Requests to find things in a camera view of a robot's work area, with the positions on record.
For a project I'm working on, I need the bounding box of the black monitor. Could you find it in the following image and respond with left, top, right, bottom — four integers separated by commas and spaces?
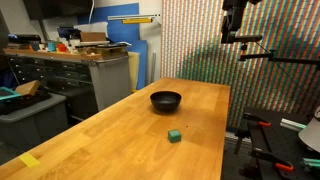
22, 0, 95, 21

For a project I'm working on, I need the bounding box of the wooden block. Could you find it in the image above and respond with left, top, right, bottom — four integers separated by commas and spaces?
14, 79, 43, 97

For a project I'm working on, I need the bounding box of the teal tray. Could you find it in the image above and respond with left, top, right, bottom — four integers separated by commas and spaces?
0, 86, 23, 102

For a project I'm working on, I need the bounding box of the grey pipe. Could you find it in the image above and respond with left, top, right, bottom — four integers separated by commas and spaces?
149, 52, 157, 85

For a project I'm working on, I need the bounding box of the white cable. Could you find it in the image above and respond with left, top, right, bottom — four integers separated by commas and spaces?
87, 0, 96, 25

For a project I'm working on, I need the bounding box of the black perforated workbench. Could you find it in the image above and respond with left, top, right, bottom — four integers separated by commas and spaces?
233, 105, 320, 180

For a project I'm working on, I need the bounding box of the cardboard box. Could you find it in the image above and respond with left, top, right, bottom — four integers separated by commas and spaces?
79, 31, 108, 43

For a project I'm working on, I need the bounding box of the blue foam board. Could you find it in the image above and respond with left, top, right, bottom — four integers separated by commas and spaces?
77, 2, 148, 90

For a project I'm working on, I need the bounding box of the grey storage bin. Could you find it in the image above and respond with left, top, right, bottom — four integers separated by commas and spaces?
0, 92, 69, 153

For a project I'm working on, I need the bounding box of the teal plastic part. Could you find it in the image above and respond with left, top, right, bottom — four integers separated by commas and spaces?
300, 157, 320, 169

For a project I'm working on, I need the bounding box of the white metal rail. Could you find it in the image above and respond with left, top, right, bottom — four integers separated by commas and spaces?
106, 13, 162, 21

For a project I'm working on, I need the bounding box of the black clamp with orange handle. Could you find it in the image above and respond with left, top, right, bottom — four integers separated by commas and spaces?
249, 148, 295, 173
242, 112, 272, 128

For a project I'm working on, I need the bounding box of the aluminium extrusion bar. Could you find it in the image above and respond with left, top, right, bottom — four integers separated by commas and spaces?
279, 117, 307, 132

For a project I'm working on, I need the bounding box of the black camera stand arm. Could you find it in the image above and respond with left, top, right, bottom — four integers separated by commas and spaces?
237, 49, 320, 70

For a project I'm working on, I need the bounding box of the black camera on stand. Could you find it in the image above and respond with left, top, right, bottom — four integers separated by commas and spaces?
233, 34, 264, 52

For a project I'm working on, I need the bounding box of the black sensor bar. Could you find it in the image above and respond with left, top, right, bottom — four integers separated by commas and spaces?
7, 33, 43, 44

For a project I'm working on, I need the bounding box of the green block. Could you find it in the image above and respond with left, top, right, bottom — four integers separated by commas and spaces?
167, 129, 183, 144

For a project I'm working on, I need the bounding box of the red cup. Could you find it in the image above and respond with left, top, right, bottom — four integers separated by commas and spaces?
55, 42, 68, 53

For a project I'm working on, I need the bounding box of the grey drawer cabinet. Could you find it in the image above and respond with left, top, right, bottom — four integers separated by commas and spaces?
5, 53, 132, 112

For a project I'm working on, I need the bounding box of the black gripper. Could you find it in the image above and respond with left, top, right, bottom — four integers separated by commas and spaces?
220, 5, 249, 45

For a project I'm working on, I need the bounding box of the beige panel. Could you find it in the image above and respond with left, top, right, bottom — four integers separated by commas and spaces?
127, 51, 141, 92

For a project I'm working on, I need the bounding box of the yellow sticky note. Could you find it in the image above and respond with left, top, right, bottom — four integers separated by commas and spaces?
18, 152, 41, 168

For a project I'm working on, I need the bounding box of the black bowl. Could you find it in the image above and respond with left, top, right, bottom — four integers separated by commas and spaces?
149, 90, 183, 113

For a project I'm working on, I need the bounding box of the yellow spirit level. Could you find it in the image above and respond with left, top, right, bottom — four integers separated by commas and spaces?
121, 17, 154, 25

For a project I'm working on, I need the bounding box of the teal cup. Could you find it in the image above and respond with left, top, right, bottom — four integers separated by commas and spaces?
46, 40, 57, 52

